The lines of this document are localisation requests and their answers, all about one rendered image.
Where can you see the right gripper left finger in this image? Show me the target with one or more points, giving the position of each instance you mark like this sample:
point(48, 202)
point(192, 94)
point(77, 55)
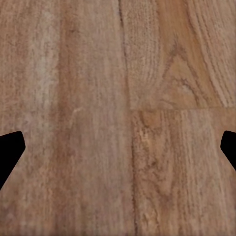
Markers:
point(12, 146)

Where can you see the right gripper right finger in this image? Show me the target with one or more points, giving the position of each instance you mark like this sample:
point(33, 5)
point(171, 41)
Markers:
point(228, 146)

